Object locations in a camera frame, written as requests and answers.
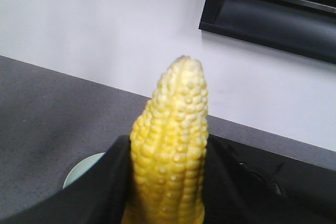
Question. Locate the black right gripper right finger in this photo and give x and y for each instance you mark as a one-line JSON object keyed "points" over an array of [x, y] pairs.
{"points": [[232, 194]]}

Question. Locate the black range hood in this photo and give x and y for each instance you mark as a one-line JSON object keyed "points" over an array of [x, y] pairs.
{"points": [[304, 27]]}

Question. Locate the black gas cooktop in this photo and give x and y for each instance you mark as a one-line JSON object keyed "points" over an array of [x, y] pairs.
{"points": [[304, 183]]}

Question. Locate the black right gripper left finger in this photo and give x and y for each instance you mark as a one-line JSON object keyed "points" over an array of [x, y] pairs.
{"points": [[98, 196]]}

